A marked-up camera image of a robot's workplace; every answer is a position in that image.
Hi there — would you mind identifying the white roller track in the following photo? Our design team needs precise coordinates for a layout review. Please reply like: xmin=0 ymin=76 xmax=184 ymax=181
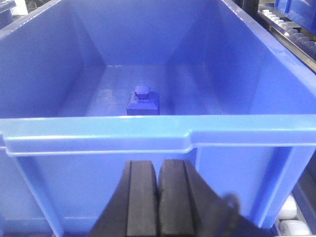
xmin=258 ymin=8 xmax=316 ymax=62

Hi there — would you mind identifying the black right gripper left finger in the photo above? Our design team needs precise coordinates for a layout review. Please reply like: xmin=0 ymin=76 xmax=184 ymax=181
xmin=88 ymin=160 xmax=158 ymax=237

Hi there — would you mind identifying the blue sorting bin right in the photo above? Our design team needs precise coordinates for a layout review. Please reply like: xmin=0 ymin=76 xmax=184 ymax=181
xmin=0 ymin=0 xmax=316 ymax=237

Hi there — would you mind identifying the blue bottle-shaped part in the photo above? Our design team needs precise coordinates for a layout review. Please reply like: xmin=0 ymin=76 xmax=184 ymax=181
xmin=126 ymin=85 xmax=160 ymax=116

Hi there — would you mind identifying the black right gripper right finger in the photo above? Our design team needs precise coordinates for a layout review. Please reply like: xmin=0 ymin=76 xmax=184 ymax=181
xmin=158 ymin=159 xmax=273 ymax=237

